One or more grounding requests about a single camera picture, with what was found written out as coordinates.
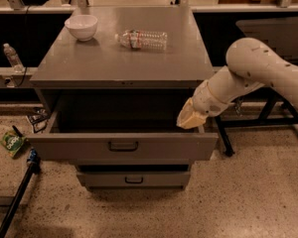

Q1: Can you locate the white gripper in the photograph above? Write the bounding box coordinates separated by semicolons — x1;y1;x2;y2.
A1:
177;80;228;129

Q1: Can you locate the grey top drawer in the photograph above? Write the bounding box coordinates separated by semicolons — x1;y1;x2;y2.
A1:
28;113;219;161

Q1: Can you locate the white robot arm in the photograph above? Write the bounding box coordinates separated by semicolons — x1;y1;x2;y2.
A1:
177;38;298;129

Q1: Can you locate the grey metal drawer cabinet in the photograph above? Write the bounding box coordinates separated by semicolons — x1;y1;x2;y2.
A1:
29;6;216;192

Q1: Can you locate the grey bottom drawer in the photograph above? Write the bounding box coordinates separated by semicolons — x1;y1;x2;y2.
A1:
76;172;191;188

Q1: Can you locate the clear plastic bottle lying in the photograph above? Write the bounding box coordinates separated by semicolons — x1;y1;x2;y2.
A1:
115;30;168;51

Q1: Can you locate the grey chair seat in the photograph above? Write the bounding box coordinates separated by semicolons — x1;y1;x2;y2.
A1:
235;16;298;65

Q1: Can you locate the white ceramic bowl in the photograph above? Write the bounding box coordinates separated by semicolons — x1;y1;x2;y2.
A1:
65;15;98;41

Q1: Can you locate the dark snack packet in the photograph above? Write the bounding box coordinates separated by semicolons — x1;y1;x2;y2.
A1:
27;107;49;133

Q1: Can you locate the black pole with blue can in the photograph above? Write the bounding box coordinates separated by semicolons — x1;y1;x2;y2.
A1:
0;149;41;238

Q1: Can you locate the green snack bag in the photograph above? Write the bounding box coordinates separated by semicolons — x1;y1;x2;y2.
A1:
0;131;25;158

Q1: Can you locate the clear plastic bottle standing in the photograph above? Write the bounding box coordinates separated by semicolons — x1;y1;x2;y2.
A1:
3;43;25;73

